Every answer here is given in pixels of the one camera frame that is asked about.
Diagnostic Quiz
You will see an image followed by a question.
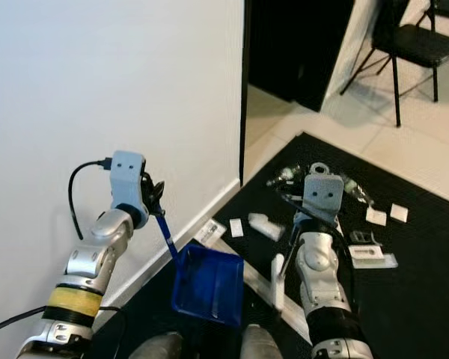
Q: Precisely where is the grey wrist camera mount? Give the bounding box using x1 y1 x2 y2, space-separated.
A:
302 162 345 227
109 150 146 216

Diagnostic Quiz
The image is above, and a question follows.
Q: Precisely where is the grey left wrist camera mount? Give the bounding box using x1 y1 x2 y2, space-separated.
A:
109 150 146 216

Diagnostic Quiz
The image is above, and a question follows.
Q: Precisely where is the white-handled hand brush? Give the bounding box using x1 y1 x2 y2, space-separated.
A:
271 223 302 313

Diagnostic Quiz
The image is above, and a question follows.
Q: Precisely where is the blue plastic dustpan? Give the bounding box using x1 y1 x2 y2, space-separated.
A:
154 215 247 328

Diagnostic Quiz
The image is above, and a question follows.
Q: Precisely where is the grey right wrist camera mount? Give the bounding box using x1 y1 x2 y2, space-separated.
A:
302 162 345 227

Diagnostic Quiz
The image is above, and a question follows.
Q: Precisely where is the black mat with litter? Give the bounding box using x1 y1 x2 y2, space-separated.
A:
90 132 449 359

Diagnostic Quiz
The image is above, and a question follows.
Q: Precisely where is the white paper card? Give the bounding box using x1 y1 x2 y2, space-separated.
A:
365 207 388 227
389 202 410 224

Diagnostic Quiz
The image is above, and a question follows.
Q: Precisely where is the printed white label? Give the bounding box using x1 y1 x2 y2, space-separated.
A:
198 218 227 248

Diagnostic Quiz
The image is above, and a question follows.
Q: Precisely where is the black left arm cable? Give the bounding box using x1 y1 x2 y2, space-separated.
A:
0 158 114 359

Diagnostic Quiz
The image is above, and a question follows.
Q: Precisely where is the grey robot right leg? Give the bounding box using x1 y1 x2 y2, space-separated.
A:
239 324 293 359

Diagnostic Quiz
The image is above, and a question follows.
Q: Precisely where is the black cabinet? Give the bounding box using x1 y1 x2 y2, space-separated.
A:
247 0 358 113

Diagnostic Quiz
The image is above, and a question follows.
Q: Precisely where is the grey robot left leg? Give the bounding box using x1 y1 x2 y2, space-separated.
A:
133 333 185 359

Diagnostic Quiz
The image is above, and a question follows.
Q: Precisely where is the small white paper slip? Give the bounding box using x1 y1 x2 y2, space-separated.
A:
228 218 245 239

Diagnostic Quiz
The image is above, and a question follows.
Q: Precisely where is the white crumpled packaging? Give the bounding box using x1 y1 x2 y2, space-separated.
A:
248 212 286 242

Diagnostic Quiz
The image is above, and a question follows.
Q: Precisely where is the black metal chair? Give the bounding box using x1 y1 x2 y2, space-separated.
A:
339 0 449 128

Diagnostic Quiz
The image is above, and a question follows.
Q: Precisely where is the flat white plastic package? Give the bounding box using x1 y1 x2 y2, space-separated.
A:
348 244 400 269

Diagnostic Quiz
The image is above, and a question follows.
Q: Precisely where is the white tape strip on mat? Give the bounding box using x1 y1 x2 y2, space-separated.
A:
210 236 314 346

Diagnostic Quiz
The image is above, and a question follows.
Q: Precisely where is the grey robot leg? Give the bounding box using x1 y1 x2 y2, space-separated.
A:
133 333 185 359
239 324 293 359

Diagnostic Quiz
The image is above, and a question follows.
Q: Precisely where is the clear plastic bottle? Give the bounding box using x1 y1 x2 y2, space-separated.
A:
267 165 305 189

